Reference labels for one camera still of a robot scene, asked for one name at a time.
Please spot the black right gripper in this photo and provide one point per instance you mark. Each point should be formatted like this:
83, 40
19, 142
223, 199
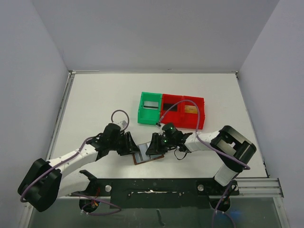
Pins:
156, 143

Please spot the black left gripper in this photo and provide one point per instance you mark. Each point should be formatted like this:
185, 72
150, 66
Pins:
127, 143

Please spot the brown leather card holder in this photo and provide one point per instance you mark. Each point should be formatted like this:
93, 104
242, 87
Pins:
140, 157

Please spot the silver card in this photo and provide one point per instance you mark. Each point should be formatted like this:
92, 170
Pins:
151, 105

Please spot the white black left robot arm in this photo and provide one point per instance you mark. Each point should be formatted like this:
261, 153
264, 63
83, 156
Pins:
61, 171

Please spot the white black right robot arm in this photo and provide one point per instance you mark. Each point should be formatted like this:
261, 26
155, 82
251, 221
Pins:
233, 148

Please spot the black card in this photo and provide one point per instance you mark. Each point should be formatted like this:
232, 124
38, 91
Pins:
170, 107

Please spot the gold VIP card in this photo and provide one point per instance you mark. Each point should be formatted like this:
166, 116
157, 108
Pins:
191, 109

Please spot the green plastic bin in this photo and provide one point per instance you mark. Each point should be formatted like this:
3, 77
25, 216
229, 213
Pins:
149, 116

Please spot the red plastic bin middle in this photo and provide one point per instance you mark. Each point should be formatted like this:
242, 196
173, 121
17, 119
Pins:
175, 115

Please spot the red plastic bin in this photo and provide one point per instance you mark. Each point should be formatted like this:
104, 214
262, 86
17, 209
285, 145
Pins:
190, 120
175, 115

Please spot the red plastic bin right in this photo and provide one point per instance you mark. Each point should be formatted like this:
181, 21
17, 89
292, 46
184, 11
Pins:
190, 120

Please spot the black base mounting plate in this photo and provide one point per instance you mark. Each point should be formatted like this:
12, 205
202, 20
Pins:
89, 203

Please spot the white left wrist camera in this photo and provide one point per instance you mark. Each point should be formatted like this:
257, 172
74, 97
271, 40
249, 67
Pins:
123, 125

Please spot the aluminium left frame rail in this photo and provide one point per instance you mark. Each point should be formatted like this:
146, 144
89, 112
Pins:
60, 115

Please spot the aluminium frame rail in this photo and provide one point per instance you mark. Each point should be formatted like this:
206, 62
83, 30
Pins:
252, 187
60, 115

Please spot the aluminium front frame rail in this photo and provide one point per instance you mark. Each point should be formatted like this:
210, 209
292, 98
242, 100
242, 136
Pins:
252, 187

